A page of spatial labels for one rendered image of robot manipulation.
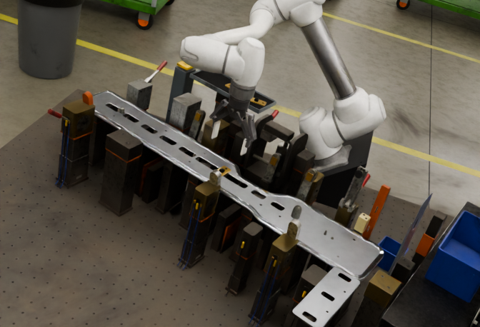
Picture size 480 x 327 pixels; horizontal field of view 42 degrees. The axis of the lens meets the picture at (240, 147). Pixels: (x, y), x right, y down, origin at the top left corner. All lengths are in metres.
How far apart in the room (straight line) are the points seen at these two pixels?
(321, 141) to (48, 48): 2.61
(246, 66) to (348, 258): 0.74
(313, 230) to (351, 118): 0.71
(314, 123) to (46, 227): 1.22
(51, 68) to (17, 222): 2.56
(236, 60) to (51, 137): 1.18
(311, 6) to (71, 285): 1.41
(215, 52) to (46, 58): 2.88
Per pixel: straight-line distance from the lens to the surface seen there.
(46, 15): 4.72
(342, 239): 2.24
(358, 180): 2.27
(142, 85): 2.75
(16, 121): 4.42
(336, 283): 2.06
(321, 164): 2.89
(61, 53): 4.88
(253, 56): 2.10
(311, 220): 2.27
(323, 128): 2.80
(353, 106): 2.75
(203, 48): 2.12
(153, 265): 2.37
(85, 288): 2.25
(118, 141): 2.39
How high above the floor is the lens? 2.32
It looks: 31 degrees down
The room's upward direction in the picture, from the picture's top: 15 degrees clockwise
